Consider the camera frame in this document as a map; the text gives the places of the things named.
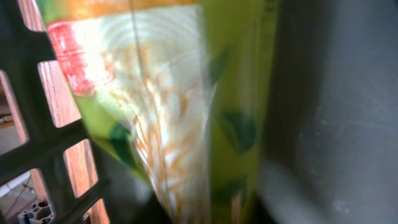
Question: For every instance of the green noodle snack pack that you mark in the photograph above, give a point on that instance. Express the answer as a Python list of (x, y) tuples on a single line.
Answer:
[(176, 91)]

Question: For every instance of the grey plastic basket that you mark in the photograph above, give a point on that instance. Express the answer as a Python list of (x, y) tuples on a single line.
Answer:
[(21, 52)]

